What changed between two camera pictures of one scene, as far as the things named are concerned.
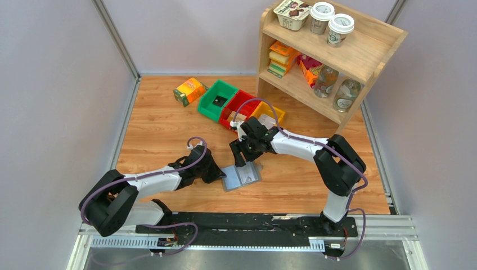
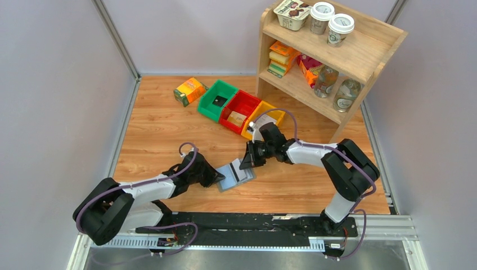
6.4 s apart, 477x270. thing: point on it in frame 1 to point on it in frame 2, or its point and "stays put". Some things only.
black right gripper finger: x=235 y=146 to x=251 y=148
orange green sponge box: x=189 y=91 stays put
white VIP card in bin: x=266 y=121 stays put
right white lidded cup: x=340 y=26 stays put
